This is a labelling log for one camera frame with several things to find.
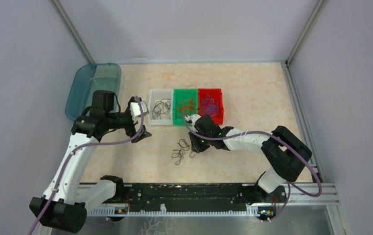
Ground blue wires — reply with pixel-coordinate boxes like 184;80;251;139
201;94;222;118

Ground brown wire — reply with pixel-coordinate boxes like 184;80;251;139
152;98;172;120

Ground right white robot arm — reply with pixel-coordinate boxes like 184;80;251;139
183;114;312;202

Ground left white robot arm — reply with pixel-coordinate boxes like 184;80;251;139
28;90;152;235

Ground red plastic bin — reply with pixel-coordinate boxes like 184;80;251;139
198;88;224;125

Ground green plastic bin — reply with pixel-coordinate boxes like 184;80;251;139
172;89;198;125

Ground white plastic bin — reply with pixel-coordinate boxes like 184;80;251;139
148;89;174;126

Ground teal translucent plastic tray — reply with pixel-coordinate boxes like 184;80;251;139
65;63;122;121

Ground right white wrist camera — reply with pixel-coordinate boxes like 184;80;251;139
183;114;201;127

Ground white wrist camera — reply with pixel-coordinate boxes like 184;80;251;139
129;96;149;123
183;114;201;127

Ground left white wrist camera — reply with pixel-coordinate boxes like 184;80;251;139
129;96;149;123

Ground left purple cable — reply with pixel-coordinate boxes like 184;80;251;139
27;95;145;235

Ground white slotted cable duct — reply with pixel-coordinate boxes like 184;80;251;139
86;203;275;217

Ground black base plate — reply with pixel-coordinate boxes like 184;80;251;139
106;183;274;212

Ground right aluminium side rail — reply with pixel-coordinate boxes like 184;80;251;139
280;61;324;183

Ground left aluminium frame post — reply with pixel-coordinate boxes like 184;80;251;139
50;0;94;64

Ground aluminium frame post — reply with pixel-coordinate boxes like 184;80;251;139
286;0;328;67
50;0;94;64

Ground right aluminium frame post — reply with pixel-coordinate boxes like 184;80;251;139
286;0;328;67

